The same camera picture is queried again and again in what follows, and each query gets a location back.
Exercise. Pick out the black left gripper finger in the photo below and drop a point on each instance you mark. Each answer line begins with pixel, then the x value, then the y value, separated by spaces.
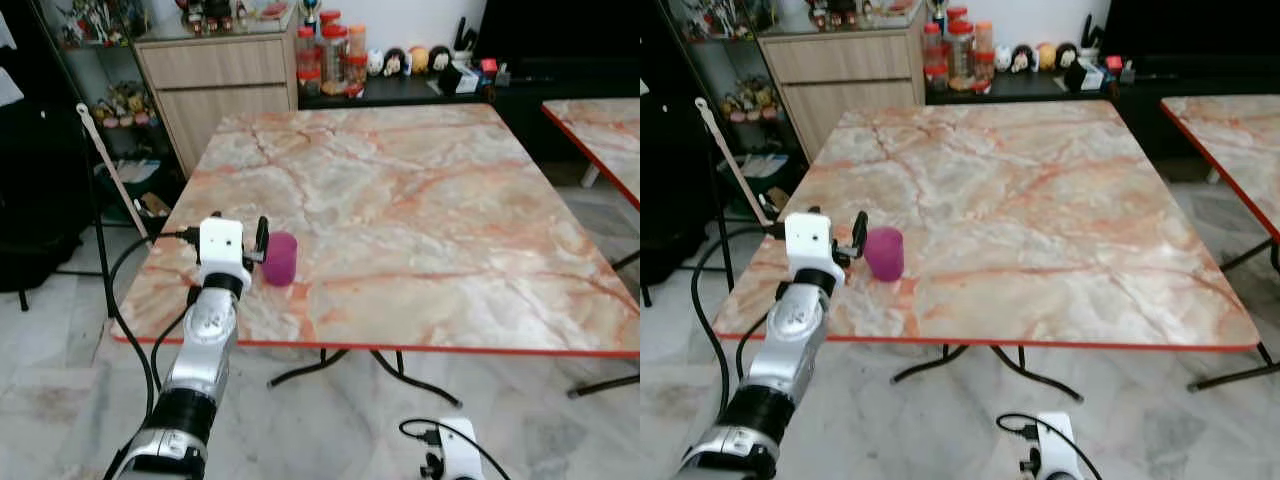
pixel 263 235
pixel 859 232

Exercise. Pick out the purple plastic cup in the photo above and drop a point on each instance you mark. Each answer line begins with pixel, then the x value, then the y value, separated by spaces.
pixel 281 262
pixel 885 256

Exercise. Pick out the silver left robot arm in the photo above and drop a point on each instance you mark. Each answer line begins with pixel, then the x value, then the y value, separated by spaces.
pixel 200 350
pixel 785 350

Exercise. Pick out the marble folding table red edge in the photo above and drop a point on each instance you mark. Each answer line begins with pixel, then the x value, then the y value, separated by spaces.
pixel 400 200
pixel 1000 200
pixel 605 135
pixel 1235 140

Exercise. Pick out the long pale wooden stick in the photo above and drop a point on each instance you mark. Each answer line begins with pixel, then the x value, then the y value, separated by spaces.
pixel 728 150
pixel 105 160

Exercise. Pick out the small jar red lid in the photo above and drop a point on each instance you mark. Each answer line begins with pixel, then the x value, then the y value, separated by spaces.
pixel 310 85
pixel 936 80

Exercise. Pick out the small toy figurines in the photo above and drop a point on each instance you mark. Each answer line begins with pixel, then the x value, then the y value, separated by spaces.
pixel 750 100
pixel 125 105

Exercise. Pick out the light wooden drawer cabinet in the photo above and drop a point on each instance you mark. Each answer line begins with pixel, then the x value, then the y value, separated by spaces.
pixel 215 65
pixel 840 60

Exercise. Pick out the black chair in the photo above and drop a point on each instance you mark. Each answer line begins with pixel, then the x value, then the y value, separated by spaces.
pixel 670 230
pixel 40 220

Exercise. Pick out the tall clear jar red lid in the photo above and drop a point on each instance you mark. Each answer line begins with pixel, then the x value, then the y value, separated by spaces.
pixel 961 55
pixel 334 60

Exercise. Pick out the white cat figurine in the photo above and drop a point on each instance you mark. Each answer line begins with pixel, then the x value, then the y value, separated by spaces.
pixel 1002 59
pixel 376 63

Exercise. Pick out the orange snack jar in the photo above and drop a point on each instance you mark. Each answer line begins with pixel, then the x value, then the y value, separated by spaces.
pixel 983 37
pixel 357 40

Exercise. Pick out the black and white figurine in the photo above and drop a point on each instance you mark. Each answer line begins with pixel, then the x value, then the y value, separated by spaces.
pixel 396 62
pixel 1023 58

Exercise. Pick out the black glass display shelf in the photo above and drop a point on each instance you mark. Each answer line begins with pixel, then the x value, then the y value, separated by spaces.
pixel 700 60
pixel 75 70

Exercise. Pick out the yellow round figurine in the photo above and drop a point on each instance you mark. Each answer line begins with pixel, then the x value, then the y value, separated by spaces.
pixel 419 59
pixel 1046 56

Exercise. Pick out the black round figurine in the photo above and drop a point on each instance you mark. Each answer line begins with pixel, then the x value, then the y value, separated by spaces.
pixel 1067 55
pixel 441 58

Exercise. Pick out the white and blue box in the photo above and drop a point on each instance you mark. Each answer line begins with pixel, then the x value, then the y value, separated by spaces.
pixel 465 80
pixel 1090 76

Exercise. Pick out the black holder with remotes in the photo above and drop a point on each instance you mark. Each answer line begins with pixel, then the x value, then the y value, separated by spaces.
pixel 1092 33
pixel 465 38

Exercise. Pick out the small red box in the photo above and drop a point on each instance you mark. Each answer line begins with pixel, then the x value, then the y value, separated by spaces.
pixel 489 66
pixel 1114 63

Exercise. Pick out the black television bench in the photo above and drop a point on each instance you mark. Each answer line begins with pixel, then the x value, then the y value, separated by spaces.
pixel 1190 76
pixel 570 80

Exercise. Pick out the black television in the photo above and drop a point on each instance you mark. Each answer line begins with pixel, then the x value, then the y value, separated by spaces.
pixel 560 25
pixel 1190 22

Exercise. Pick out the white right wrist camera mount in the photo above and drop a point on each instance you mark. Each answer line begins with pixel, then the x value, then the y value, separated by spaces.
pixel 1058 445
pixel 462 450

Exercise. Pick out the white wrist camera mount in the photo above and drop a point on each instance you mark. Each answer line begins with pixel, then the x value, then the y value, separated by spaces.
pixel 1058 445
pixel 220 240
pixel 462 450
pixel 808 238

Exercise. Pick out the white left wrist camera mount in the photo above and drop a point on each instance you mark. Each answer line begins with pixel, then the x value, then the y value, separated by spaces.
pixel 808 238
pixel 220 240

